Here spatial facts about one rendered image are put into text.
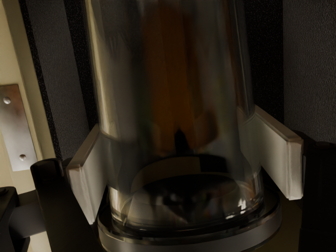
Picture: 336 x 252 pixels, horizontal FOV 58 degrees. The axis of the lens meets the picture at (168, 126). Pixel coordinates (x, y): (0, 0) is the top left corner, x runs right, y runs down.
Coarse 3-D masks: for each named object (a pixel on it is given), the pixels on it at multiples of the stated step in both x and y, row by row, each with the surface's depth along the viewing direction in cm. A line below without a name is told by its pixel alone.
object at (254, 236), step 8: (280, 208) 16; (280, 216) 16; (264, 224) 14; (272, 224) 15; (248, 232) 14; (256, 232) 14; (264, 232) 14; (272, 232) 15; (104, 240) 16; (112, 240) 15; (120, 240) 14; (216, 240) 13; (224, 240) 13; (232, 240) 14; (240, 240) 14; (248, 240) 14; (256, 240) 14; (112, 248) 15; (120, 248) 15; (128, 248) 14; (136, 248) 14; (144, 248) 14; (152, 248) 14; (160, 248) 13; (168, 248) 13; (176, 248) 13; (184, 248) 13; (192, 248) 13; (200, 248) 13; (208, 248) 13; (216, 248) 13; (224, 248) 13; (232, 248) 14; (240, 248) 14
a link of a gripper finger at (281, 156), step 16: (256, 112) 18; (272, 128) 15; (288, 128) 14; (272, 144) 15; (288, 144) 13; (272, 160) 15; (288, 160) 13; (272, 176) 16; (288, 176) 14; (288, 192) 14
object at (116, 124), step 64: (128, 0) 14; (192, 0) 13; (128, 64) 14; (192, 64) 14; (128, 128) 14; (192, 128) 14; (256, 128) 17; (128, 192) 15; (192, 192) 14; (256, 192) 16
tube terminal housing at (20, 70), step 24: (0, 0) 22; (0, 24) 22; (0, 48) 22; (24, 48) 25; (0, 72) 23; (24, 72) 26; (24, 96) 24; (48, 144) 28; (288, 216) 37; (288, 240) 33
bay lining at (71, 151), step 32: (32, 0) 26; (64, 0) 34; (256, 0) 37; (288, 0) 33; (320, 0) 27; (32, 32) 25; (64, 32) 33; (256, 32) 38; (288, 32) 34; (320, 32) 28; (64, 64) 32; (256, 64) 39; (288, 64) 35; (320, 64) 28; (64, 96) 31; (256, 96) 41; (288, 96) 36; (320, 96) 29; (64, 128) 29; (320, 128) 30; (96, 224) 36
